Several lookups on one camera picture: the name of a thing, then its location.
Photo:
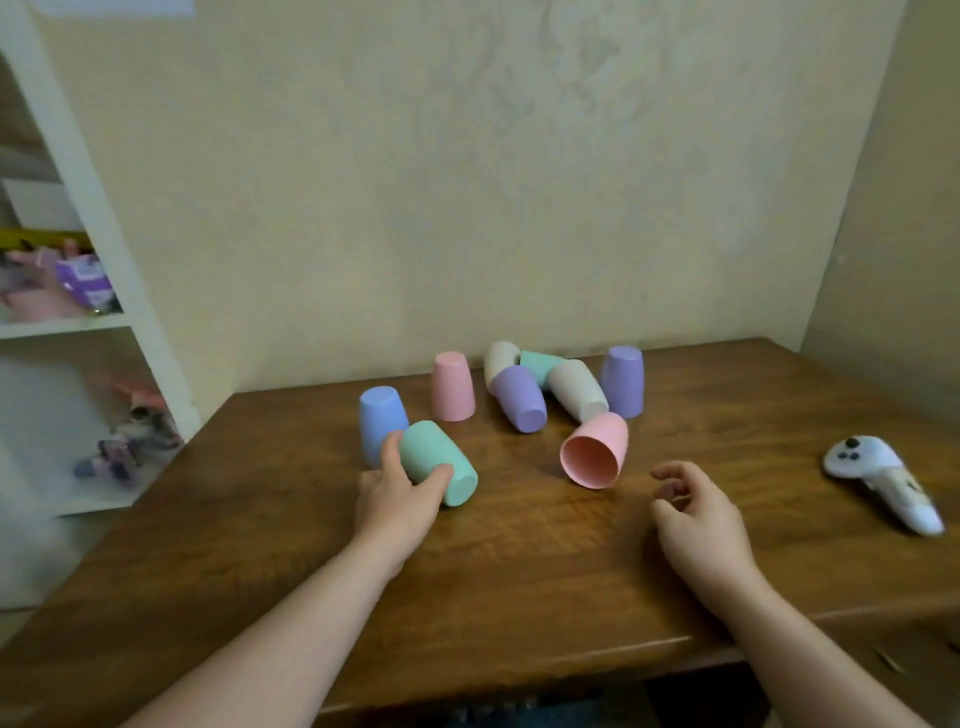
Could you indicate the person's right hand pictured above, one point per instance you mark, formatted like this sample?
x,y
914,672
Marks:
x,y
705,536

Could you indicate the person's left hand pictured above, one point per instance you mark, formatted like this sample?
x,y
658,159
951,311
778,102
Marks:
x,y
394,510

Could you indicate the person's right thumb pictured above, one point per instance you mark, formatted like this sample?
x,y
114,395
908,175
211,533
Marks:
x,y
664,514

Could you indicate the person's left thumb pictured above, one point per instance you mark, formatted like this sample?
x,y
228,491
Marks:
x,y
436,489

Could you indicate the green plastic cup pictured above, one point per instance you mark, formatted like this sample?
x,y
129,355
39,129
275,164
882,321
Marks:
x,y
541,364
439,457

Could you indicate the person's right forearm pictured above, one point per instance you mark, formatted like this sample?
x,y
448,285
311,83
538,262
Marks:
x,y
802,660

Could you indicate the person's left forearm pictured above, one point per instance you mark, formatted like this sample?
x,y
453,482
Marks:
x,y
285,645

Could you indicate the blue plastic cup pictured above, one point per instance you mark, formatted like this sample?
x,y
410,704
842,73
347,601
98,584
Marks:
x,y
379,420

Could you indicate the pink plastic cup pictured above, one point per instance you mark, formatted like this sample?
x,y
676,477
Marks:
x,y
452,386
596,450

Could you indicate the purple plastic cup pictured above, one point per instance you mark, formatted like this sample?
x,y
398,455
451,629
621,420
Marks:
x,y
622,382
519,397

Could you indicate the beige plastic cup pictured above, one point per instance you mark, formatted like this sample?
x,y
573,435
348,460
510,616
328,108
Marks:
x,y
499,360
579,390

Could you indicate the white handheld controller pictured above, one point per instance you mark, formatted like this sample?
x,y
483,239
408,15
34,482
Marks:
x,y
877,469

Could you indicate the toy figure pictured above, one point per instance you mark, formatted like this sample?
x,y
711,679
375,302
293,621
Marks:
x,y
135,442

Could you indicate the purple packet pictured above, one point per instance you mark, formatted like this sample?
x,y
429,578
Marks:
x,y
86,281

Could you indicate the white shelf unit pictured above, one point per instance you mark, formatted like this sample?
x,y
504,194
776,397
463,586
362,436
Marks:
x,y
97,225

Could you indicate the pink toy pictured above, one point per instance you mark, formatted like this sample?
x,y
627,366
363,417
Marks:
x,y
34,292

